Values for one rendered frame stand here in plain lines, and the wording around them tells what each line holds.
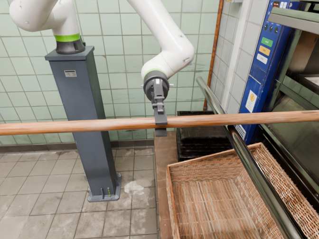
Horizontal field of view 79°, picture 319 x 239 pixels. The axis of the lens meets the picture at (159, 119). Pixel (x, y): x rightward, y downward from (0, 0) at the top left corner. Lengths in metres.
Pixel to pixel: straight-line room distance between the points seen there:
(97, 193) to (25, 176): 0.79
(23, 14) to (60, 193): 1.45
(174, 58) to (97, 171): 1.11
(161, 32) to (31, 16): 0.52
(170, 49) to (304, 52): 0.54
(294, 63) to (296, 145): 0.33
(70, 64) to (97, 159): 0.69
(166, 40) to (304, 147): 0.65
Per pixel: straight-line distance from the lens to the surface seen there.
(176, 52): 0.75
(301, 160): 0.90
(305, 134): 0.91
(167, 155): 1.28
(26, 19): 1.02
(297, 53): 0.98
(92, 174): 1.63
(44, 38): 1.85
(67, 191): 1.99
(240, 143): 0.51
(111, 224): 1.71
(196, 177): 1.12
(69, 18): 1.13
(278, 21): 0.80
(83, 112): 1.26
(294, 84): 0.94
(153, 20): 0.78
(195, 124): 0.50
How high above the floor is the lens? 1.48
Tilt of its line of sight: 34 degrees down
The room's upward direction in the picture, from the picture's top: straight up
